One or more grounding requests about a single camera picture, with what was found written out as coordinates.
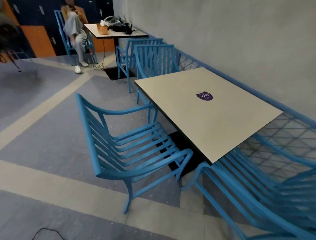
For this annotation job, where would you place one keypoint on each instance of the blue slatted metal chair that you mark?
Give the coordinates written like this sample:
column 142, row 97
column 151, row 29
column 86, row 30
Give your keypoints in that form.
column 153, row 46
column 247, row 188
column 145, row 40
column 57, row 22
column 116, row 175

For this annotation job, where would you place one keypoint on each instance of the white square table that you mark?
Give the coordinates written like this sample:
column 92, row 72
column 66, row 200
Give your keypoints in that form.
column 116, row 34
column 209, row 123

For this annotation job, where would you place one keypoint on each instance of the purple round sticker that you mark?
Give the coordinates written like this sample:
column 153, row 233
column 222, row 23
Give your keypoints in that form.
column 204, row 96

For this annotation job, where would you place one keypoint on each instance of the black equipment pile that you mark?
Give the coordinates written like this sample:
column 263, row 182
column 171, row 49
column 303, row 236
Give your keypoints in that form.
column 121, row 27

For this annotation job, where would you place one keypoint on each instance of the brown paper bag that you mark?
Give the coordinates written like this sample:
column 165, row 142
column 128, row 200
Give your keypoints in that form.
column 102, row 29

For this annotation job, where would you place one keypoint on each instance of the white small item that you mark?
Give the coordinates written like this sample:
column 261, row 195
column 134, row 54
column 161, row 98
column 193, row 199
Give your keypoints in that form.
column 103, row 22

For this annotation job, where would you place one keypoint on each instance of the blue mesh railing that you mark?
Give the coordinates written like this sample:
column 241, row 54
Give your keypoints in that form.
column 301, row 116

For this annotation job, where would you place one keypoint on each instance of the blue and orange lockers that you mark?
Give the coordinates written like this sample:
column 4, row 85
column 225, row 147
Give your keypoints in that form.
column 37, row 39

